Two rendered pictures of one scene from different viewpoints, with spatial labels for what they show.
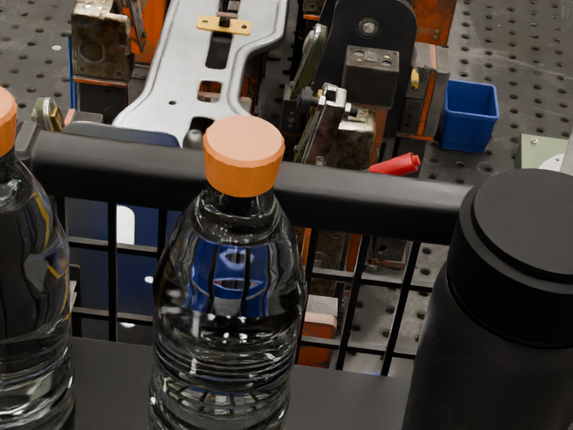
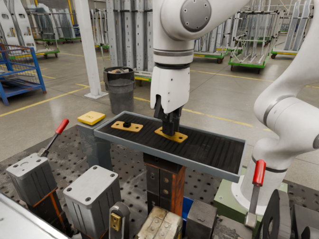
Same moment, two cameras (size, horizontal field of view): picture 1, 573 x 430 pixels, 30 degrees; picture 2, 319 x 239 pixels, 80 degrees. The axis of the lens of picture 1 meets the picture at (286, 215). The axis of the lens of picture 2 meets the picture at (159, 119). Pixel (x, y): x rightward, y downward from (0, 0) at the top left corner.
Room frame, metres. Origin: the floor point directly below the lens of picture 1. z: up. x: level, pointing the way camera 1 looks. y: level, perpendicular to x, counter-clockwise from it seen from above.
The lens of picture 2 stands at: (1.48, 0.17, 1.43)
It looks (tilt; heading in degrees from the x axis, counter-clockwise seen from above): 28 degrees down; 298
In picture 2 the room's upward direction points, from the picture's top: straight up
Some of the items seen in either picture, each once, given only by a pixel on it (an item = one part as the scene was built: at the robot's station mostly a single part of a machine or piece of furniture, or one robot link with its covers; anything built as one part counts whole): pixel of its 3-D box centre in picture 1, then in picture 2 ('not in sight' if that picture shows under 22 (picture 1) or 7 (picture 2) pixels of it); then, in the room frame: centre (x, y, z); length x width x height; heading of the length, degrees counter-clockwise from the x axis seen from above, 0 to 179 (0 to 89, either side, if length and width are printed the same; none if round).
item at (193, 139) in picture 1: (193, 151); not in sight; (1.08, 0.13, 1.02); 0.03 x 0.03 x 0.07
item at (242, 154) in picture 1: (226, 322); not in sight; (0.31, 0.02, 1.53); 0.06 x 0.06 x 0.20
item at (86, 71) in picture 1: (104, 101); not in sight; (1.36, 0.31, 0.87); 0.12 x 0.09 x 0.35; 91
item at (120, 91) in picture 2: not in sight; (120, 90); (3.50, -2.21, 0.36); 0.54 x 0.50 x 0.73; 87
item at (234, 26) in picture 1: (224, 22); not in sight; (1.42, 0.13, 1.01); 0.08 x 0.04 x 0.01; 90
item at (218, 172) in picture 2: not in sight; (166, 137); (1.66, -0.20, 1.16); 0.37 x 0.14 x 0.02; 1
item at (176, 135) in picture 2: not in sight; (170, 133); (1.65, -0.21, 1.17); 0.08 x 0.04 x 0.01; 170
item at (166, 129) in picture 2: not in sight; (164, 124); (1.66, -0.19, 1.20); 0.03 x 0.03 x 0.07; 80
